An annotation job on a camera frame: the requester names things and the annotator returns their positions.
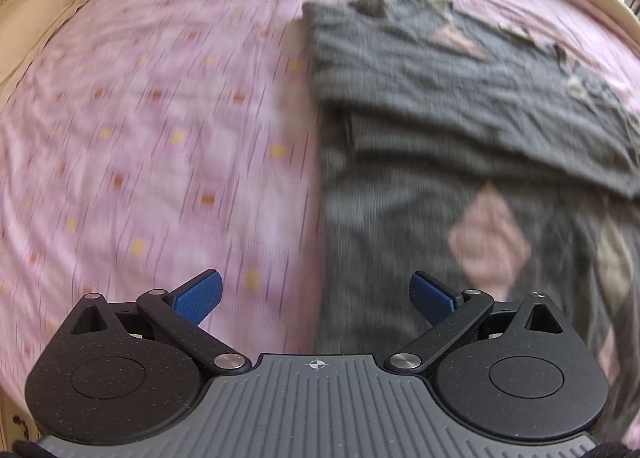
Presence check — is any grey argyle knit sweater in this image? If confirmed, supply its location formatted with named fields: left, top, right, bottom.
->
left=303, top=0, right=639, bottom=447

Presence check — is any pink patterned bed sheet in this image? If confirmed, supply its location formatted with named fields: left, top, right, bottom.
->
left=1, top=0, right=639, bottom=400

